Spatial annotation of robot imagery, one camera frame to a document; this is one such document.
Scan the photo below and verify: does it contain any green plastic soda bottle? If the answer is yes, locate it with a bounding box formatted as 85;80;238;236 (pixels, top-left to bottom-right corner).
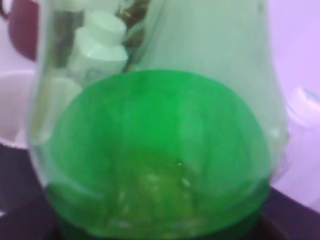
27;0;288;240

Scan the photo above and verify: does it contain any white milk bottle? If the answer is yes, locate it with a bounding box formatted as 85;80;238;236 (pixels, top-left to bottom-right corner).
67;10;129;86

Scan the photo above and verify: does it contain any brown coffee drink bottle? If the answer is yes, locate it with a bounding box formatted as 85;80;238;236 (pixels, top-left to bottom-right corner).
116;0;150;73

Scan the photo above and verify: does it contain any clear water bottle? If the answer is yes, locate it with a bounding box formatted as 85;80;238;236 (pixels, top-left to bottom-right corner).
285;86;320;163

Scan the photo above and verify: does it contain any brown ceramic mug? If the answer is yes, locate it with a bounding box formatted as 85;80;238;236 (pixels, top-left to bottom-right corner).
0;0;40;61

